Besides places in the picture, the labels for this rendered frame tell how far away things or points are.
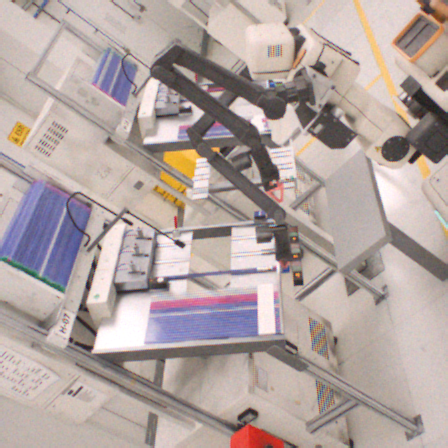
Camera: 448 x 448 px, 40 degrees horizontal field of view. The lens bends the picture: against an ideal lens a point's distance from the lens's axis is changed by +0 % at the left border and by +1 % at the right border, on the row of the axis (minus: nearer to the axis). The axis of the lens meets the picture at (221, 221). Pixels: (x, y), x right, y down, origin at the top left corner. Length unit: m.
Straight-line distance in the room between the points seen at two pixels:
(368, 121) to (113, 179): 1.78
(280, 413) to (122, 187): 1.68
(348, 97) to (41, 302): 1.33
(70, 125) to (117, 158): 0.31
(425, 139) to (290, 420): 1.22
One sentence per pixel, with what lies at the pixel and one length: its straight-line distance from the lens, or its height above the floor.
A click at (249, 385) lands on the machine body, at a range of 2.52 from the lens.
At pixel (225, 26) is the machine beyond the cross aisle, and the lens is 6.93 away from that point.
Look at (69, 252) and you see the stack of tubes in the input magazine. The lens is 2.52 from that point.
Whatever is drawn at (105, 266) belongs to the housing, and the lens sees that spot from 2.61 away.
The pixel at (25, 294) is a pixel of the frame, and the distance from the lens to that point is 2.38.
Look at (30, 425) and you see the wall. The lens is 3.93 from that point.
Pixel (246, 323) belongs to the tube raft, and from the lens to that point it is 2.32.
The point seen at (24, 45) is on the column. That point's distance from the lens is 5.51.
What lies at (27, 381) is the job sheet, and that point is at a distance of 2.58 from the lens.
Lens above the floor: 1.92
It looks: 22 degrees down
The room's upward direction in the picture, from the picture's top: 57 degrees counter-clockwise
